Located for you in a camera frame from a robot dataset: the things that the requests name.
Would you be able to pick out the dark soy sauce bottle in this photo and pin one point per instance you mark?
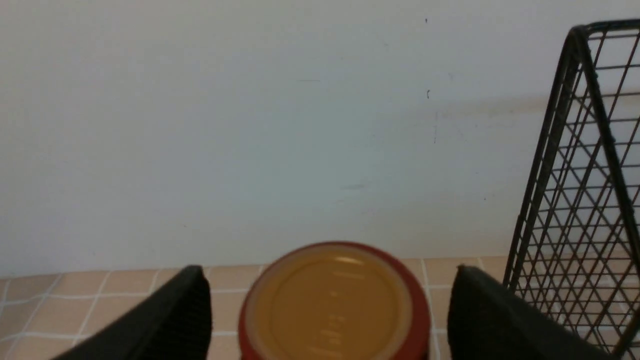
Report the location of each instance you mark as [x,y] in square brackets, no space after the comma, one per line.
[335,300]

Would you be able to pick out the black wire mesh shelf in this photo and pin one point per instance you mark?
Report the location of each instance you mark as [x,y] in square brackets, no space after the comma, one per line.
[574,254]

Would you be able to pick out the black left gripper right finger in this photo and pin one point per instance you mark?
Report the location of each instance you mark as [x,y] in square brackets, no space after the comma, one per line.
[488,322]

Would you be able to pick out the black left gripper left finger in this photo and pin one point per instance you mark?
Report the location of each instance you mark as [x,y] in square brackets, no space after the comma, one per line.
[174,323]

